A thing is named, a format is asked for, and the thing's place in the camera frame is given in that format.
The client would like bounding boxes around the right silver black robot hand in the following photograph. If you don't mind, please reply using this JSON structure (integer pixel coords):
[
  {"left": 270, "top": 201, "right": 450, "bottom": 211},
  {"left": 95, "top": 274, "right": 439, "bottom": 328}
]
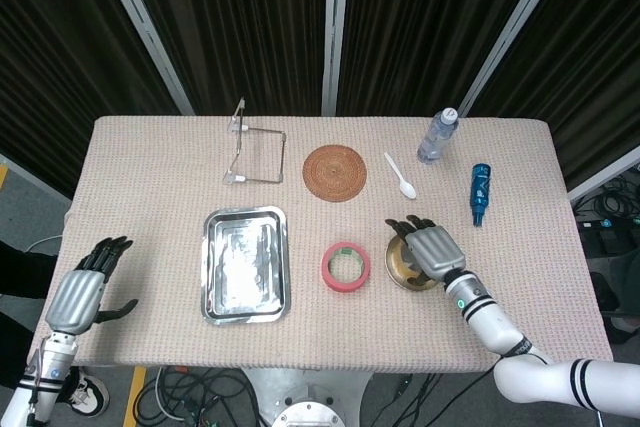
[{"left": 384, "top": 215, "right": 467, "bottom": 282}]

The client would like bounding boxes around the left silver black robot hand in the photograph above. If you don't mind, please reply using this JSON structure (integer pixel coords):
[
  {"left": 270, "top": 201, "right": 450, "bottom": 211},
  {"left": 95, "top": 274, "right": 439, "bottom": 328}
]
[{"left": 44, "top": 235, "right": 140, "bottom": 336}]

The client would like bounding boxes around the yellow transparent tape roll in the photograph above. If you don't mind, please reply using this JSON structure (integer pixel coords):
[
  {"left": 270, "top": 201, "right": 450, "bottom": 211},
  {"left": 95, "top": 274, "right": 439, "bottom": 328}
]
[{"left": 385, "top": 234, "right": 441, "bottom": 292}]

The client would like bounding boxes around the red tape roll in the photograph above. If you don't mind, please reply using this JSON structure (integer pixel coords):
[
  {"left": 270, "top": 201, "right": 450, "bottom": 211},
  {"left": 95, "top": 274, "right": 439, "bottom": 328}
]
[{"left": 320, "top": 241, "right": 373, "bottom": 294}]

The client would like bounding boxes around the round stainless steel dish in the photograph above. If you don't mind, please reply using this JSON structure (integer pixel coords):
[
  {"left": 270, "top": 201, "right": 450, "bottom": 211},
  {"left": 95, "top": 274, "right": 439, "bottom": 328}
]
[{"left": 383, "top": 232, "right": 444, "bottom": 294}]

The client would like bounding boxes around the white plastic spoon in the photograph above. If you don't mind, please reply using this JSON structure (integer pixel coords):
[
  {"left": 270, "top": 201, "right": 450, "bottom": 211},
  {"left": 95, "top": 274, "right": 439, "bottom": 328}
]
[{"left": 383, "top": 151, "right": 417, "bottom": 199}]

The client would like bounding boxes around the blue spray bottle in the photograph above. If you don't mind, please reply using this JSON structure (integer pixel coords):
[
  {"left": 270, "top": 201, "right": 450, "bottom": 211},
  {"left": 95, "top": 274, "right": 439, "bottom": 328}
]
[{"left": 468, "top": 162, "right": 494, "bottom": 228}]

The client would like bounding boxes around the black and white sneaker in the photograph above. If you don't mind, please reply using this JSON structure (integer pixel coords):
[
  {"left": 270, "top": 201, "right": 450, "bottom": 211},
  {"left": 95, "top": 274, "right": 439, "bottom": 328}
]
[{"left": 64, "top": 366, "right": 110, "bottom": 416}]

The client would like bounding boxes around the clear plastic water bottle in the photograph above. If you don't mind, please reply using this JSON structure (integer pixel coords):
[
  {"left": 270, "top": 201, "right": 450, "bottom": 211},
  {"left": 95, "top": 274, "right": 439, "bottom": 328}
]
[{"left": 416, "top": 106, "right": 460, "bottom": 165}]

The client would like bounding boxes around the beige waffle tablecloth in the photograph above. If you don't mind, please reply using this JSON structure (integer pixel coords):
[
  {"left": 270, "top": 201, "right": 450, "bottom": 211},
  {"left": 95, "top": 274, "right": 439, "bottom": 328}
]
[{"left": 27, "top": 115, "right": 615, "bottom": 373}]

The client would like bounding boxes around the round woven rattan coaster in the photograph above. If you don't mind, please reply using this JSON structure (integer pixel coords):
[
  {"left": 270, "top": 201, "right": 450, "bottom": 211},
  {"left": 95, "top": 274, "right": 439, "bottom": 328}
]
[{"left": 302, "top": 144, "right": 369, "bottom": 202}]

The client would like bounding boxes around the rectangular stainless steel tray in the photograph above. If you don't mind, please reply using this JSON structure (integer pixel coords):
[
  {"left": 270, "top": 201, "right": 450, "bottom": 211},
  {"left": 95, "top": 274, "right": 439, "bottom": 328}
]
[{"left": 200, "top": 205, "right": 292, "bottom": 325}]

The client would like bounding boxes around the black pleated partition panel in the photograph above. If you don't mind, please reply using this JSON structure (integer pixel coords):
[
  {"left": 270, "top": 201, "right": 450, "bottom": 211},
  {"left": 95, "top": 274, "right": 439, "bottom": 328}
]
[
  {"left": 0, "top": 0, "right": 184, "bottom": 198},
  {"left": 469, "top": 0, "right": 640, "bottom": 188},
  {"left": 119, "top": 0, "right": 334, "bottom": 117},
  {"left": 337, "top": 0, "right": 561, "bottom": 117}
]

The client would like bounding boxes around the black floor cable tangle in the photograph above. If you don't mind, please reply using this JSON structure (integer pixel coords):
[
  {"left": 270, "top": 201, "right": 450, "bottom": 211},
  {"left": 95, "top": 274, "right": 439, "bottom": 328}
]
[
  {"left": 134, "top": 365, "right": 261, "bottom": 427},
  {"left": 574, "top": 176, "right": 640, "bottom": 248}
]

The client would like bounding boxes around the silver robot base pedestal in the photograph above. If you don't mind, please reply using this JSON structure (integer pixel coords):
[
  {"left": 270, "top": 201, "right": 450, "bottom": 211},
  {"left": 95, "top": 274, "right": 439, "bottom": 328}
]
[{"left": 239, "top": 366, "right": 386, "bottom": 427}]

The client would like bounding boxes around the metal wire book stand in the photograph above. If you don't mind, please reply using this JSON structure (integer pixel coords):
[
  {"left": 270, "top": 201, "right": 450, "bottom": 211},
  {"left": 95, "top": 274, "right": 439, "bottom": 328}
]
[{"left": 222, "top": 96, "right": 289, "bottom": 184}]

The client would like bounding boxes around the white partition frame post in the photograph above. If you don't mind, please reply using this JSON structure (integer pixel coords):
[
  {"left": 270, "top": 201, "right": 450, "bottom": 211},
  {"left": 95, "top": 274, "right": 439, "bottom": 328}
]
[
  {"left": 457, "top": 0, "right": 581, "bottom": 118},
  {"left": 92, "top": 0, "right": 196, "bottom": 117},
  {"left": 320, "top": 0, "right": 351, "bottom": 117}
]

